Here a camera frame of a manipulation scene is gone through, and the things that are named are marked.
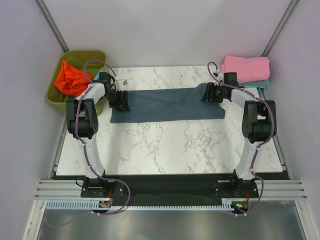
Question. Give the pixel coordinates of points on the folded pink t shirt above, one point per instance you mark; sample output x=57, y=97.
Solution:
x=247, y=69

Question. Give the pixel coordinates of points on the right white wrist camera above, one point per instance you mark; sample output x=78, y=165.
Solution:
x=219, y=75

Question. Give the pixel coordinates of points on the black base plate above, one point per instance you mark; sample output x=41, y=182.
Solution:
x=174, y=189

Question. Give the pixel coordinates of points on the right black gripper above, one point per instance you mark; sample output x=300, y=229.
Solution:
x=210, y=88

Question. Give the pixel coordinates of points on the slotted cable duct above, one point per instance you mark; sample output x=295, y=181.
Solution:
x=99, y=205

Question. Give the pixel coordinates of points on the aluminium rail frame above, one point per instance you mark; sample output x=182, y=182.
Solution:
x=168, y=148

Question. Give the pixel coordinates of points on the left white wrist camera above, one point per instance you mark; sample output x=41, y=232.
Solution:
x=121, y=84

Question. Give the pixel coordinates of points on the right corner aluminium post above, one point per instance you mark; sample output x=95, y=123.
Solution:
x=280, y=26

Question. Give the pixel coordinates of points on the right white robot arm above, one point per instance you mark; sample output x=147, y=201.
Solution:
x=259, y=126

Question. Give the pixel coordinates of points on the olive green plastic bin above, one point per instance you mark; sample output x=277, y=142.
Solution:
x=77, y=59

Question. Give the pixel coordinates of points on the left corner aluminium post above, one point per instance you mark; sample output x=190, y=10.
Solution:
x=52, y=25

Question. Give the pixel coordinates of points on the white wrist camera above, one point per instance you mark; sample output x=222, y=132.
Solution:
x=121, y=84
x=219, y=75

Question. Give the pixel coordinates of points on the light blue cloth in bin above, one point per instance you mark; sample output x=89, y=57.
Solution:
x=98, y=74

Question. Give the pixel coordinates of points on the folded teal t shirt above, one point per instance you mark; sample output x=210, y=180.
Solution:
x=256, y=84

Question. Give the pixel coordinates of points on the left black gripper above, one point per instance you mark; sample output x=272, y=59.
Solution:
x=122, y=104

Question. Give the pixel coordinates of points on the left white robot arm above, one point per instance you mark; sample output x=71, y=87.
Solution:
x=82, y=122

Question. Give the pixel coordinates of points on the orange t shirt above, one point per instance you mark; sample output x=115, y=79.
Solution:
x=70, y=81

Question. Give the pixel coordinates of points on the grey-blue t shirt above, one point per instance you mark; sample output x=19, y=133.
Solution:
x=165, y=105

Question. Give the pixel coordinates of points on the corner aluminium post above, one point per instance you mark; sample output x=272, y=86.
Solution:
x=280, y=26
x=52, y=25

